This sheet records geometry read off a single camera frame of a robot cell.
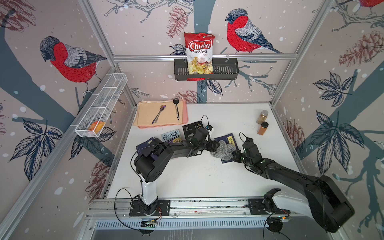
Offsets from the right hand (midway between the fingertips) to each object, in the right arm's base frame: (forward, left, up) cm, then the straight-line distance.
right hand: (232, 151), depth 89 cm
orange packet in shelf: (-6, +65, +31) cm, 73 cm away
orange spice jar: (+16, -21, +3) cm, 27 cm away
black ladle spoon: (+45, +41, -2) cm, 61 cm away
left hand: (+5, +8, +3) cm, 10 cm away
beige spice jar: (+26, -24, +3) cm, 35 cm away
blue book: (+10, 0, -2) cm, 10 cm away
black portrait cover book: (+16, +27, -2) cm, 32 cm away
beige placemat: (+36, +64, -4) cm, 74 cm away
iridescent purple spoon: (+39, +52, -2) cm, 64 cm away
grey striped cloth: (-2, +5, +4) cm, 7 cm away
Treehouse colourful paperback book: (+11, +38, -2) cm, 40 cm away
